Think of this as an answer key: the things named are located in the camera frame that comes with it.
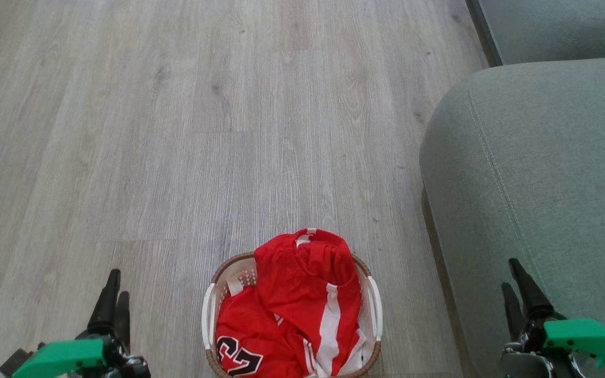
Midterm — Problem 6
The white brown-rimmed laundry basket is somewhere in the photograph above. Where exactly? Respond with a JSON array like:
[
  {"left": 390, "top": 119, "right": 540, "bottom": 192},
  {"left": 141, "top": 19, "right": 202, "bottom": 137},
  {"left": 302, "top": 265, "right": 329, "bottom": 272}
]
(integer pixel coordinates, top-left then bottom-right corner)
[{"left": 201, "top": 252, "right": 383, "bottom": 378}]

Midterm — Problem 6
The grey-green sofa section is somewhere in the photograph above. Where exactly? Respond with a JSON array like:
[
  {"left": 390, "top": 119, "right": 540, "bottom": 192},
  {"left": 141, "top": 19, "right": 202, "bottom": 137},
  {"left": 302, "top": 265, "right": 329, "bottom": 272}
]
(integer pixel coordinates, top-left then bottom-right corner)
[{"left": 465, "top": 0, "right": 605, "bottom": 67}]

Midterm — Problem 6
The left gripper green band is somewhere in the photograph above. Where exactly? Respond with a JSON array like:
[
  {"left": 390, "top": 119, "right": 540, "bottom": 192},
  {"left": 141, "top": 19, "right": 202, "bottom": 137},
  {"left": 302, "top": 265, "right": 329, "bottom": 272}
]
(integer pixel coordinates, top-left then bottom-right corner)
[{"left": 0, "top": 269, "right": 151, "bottom": 378}]

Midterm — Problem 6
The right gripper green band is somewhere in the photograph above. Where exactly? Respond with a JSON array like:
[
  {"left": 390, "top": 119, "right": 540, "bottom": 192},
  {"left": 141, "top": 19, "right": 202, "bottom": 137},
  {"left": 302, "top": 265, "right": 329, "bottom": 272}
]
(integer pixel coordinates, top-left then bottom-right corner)
[{"left": 501, "top": 258, "right": 605, "bottom": 378}]

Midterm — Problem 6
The red white sports jersey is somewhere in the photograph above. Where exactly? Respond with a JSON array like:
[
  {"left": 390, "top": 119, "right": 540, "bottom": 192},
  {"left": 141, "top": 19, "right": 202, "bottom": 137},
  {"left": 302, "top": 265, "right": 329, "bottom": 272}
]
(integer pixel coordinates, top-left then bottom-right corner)
[{"left": 215, "top": 228, "right": 369, "bottom": 378}]

